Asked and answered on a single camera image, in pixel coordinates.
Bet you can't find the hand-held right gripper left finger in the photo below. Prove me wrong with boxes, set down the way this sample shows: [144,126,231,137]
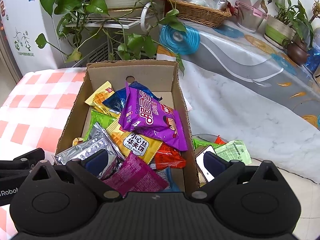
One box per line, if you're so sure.
[30,149,123,199]

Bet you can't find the orange checkered tablecloth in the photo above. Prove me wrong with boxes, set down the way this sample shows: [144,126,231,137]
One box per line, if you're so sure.
[0,69,88,240]

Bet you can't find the silver foil snack packet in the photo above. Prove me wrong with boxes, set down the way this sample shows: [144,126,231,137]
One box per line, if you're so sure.
[54,122,125,179]

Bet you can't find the blue foil snack packet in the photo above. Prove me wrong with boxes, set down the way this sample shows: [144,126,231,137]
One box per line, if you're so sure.
[102,81,163,114]

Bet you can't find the green snack packet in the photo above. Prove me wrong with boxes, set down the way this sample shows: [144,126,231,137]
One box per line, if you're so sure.
[84,109,118,142]

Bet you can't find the blue and orange snack packet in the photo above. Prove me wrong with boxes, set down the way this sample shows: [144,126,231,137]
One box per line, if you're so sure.
[150,167,180,193]

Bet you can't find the brown clay teapot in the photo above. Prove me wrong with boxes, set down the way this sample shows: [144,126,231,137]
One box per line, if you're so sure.
[282,39,310,65]

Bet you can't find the red snack packet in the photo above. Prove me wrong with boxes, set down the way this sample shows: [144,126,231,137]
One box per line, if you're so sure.
[149,142,187,171]

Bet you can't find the purple snack packet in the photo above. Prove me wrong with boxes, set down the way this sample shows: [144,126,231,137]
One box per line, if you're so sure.
[118,81,188,152]

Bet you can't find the white metal rack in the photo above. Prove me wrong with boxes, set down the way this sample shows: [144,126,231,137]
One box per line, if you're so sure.
[65,1,160,32]

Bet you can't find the cardboard box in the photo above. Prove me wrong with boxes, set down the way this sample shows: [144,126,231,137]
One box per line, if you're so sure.
[55,60,200,193]

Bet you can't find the white smartphone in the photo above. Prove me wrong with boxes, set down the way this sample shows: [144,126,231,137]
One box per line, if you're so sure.
[195,145,217,182]

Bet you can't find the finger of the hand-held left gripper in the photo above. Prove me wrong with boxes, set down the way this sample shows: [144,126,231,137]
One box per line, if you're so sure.
[0,148,46,172]

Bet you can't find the light green packet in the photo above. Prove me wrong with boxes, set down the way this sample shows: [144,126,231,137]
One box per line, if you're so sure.
[215,140,252,165]

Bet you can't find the wicker basket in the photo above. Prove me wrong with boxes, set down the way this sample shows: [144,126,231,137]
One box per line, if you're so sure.
[167,0,232,28]

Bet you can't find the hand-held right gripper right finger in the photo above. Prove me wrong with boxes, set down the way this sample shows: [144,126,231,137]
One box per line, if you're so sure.
[191,151,280,198]

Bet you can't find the white freezer with tree print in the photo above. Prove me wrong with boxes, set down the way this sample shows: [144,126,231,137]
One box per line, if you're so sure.
[0,0,65,80]

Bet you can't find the clear container with pink lid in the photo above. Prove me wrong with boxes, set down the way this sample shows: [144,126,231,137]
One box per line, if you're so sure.
[235,1,268,34]

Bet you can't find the yellow waffle packet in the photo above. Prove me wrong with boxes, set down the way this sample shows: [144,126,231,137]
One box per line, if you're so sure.
[106,120,163,164]
[84,81,120,118]

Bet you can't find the pothos plant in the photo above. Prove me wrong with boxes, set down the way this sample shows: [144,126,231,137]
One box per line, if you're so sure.
[35,0,187,78]

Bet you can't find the bright green packet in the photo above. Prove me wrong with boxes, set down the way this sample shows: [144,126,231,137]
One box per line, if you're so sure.
[192,137,220,150]

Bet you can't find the small potted plant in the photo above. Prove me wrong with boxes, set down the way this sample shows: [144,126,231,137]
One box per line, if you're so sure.
[264,0,315,49]

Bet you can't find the blue crinkled bag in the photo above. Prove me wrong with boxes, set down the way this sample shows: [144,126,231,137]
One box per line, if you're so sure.
[305,47,320,73]

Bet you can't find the magenta snack packet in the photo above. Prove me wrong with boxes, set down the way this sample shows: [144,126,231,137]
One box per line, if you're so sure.
[102,152,169,197]

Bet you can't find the grey patterned tablecloth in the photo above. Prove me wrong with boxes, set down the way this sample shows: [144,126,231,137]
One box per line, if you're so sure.
[157,20,320,180]

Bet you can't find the blue coiled mat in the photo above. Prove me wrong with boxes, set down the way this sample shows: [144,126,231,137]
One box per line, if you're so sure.
[159,24,200,55]

